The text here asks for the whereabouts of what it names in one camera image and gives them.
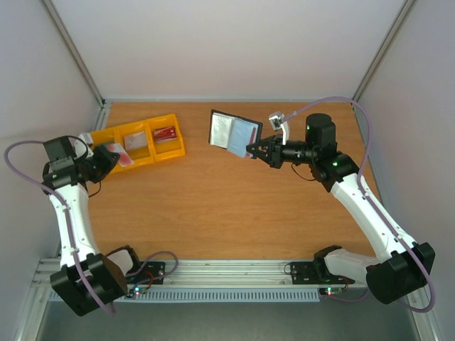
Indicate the red card in bin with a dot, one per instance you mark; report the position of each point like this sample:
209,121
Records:
164,134

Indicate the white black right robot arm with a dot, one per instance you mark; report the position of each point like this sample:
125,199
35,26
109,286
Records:
400,264

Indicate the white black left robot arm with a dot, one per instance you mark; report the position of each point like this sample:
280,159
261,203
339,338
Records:
87,279

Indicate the maroon stripe card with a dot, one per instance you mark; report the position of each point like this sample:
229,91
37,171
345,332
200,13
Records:
251,141

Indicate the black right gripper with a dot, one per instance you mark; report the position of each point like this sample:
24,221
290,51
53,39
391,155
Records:
275,152

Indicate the aluminium front rail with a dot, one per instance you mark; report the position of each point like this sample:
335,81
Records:
234,273

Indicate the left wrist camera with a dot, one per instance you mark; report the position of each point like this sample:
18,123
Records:
85,142

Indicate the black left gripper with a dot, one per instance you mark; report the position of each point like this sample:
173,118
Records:
108,160

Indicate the yellow three-compartment bin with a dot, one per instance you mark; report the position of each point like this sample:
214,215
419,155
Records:
154,152

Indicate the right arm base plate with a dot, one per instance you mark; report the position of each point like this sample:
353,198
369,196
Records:
304,273

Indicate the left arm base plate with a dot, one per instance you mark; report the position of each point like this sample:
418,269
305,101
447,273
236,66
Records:
151,273

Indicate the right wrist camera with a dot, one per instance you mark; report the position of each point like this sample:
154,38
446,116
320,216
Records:
278,123

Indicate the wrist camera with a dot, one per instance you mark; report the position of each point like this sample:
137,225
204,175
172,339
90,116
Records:
85,142
278,123

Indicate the red white circle card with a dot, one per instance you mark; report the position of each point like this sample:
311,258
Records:
124,159

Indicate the grey slotted cable duct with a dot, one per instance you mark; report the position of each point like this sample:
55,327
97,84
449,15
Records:
226,295

